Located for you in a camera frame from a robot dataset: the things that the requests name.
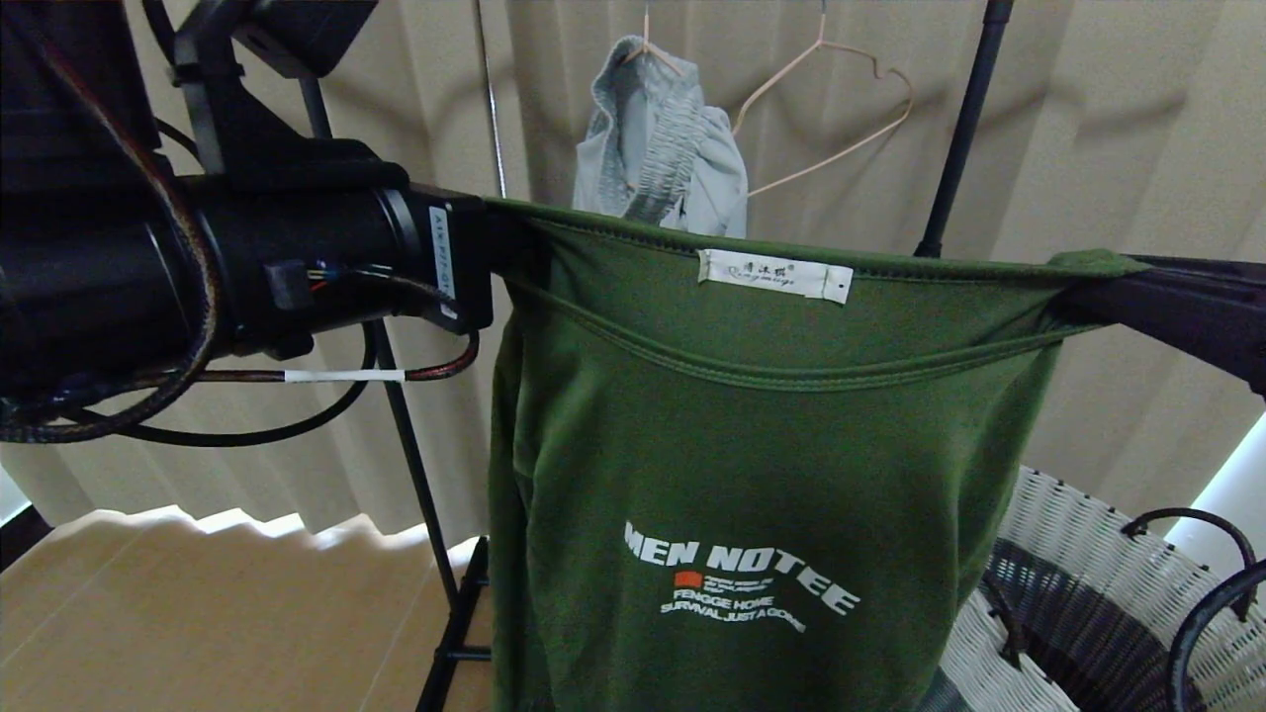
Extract green garment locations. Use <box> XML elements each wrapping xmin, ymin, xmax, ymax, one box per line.
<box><xmin>485</xmin><ymin>198</ymin><xmax>1153</xmax><ymax>712</ymax></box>

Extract pink clothes hanger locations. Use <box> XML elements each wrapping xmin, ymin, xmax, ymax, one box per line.
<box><xmin>618</xmin><ymin>0</ymin><xmax>683</xmax><ymax>75</ymax></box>
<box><xmin>730</xmin><ymin>0</ymin><xmax>914</xmax><ymax>197</ymax></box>

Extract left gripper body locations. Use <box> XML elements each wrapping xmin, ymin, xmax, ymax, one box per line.
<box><xmin>188</xmin><ymin>178</ymin><xmax>496</xmax><ymax>359</ymax></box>

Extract black clothes rack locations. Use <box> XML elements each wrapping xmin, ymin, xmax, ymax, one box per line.
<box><xmin>297</xmin><ymin>0</ymin><xmax>1018</xmax><ymax>712</ymax></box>

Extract beige curtain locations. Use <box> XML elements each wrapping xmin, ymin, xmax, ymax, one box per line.
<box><xmin>0</xmin><ymin>0</ymin><xmax>1266</xmax><ymax>555</ymax></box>

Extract pale grey shorts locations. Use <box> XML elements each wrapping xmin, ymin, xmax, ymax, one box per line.
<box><xmin>572</xmin><ymin>37</ymin><xmax>750</xmax><ymax>240</ymax></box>

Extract white laundry basket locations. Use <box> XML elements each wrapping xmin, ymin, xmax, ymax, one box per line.
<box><xmin>920</xmin><ymin>465</ymin><xmax>1266</xmax><ymax>712</ymax></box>

